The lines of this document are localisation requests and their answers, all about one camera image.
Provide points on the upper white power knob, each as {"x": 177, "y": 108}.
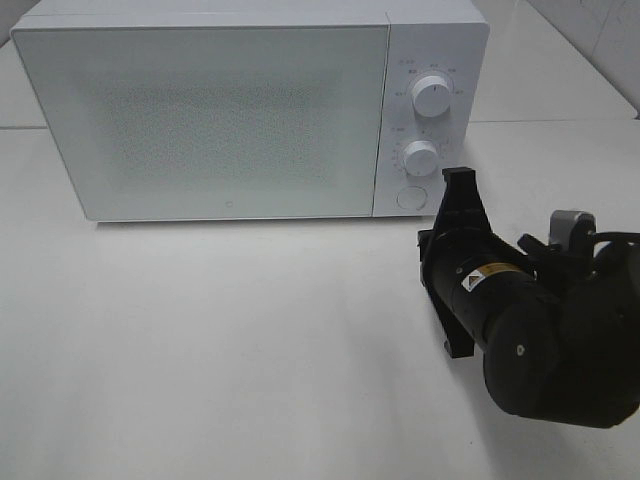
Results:
{"x": 431, "y": 94}

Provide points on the white microwave door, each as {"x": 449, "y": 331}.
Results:
{"x": 196, "y": 124}

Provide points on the round door release button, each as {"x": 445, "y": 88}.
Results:
{"x": 412, "y": 198}

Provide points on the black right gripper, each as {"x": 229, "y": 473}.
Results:
{"x": 475, "y": 279}

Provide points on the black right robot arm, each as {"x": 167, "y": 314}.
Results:
{"x": 557, "y": 322}

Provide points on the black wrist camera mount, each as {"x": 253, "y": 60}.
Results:
{"x": 571, "y": 230}

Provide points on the white timer knob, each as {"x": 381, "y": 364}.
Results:
{"x": 420, "y": 158}

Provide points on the white microwave oven body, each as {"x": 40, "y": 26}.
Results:
{"x": 422, "y": 36}

